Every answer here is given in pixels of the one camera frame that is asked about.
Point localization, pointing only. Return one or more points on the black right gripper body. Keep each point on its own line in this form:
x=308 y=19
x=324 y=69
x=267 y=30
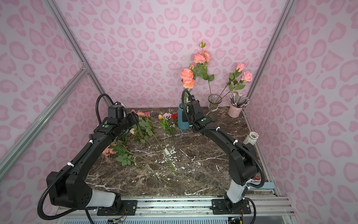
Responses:
x=190 y=106

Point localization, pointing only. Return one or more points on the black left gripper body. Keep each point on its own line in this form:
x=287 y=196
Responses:
x=134 y=118

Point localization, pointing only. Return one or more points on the pink cup of straws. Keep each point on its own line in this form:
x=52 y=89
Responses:
x=238 y=103

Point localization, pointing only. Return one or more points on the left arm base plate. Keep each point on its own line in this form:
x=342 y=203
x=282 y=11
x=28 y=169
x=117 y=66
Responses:
x=119 y=208

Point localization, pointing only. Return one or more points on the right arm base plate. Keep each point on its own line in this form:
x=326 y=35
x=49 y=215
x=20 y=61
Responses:
x=226 y=207

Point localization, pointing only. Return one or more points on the pink peony flower branch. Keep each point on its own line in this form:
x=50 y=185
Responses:
x=201 y=58

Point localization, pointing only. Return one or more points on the white ribbed ceramic vase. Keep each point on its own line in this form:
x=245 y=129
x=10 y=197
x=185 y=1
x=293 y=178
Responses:
x=251 y=138

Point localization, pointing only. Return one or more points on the teal cylindrical vase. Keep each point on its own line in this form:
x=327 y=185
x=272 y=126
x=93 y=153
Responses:
x=183 y=125

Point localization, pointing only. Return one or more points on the clear ribbed glass vase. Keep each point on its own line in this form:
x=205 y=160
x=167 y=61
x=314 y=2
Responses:
x=214 y=101

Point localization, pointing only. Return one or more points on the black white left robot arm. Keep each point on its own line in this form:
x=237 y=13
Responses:
x=67 y=190

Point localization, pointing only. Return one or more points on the pink rose with long stem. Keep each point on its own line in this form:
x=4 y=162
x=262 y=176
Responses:
x=238 y=70

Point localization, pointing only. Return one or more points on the red carnation flower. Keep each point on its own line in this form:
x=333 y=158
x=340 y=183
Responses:
x=174 y=117

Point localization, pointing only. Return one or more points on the coral peony flower branch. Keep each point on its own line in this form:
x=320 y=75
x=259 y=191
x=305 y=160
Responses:
x=188 y=78

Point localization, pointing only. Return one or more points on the light pink carnation flower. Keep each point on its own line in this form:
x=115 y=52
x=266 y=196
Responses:
x=167 y=115

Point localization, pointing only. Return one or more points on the light pink rose with stem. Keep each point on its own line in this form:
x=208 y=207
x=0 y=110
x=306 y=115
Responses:
x=238 y=83

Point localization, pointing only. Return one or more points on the bunch of artificial flowers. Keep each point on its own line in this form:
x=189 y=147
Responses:
x=147 y=145

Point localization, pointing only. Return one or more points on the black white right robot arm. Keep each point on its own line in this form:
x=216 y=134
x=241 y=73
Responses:
x=244 y=168

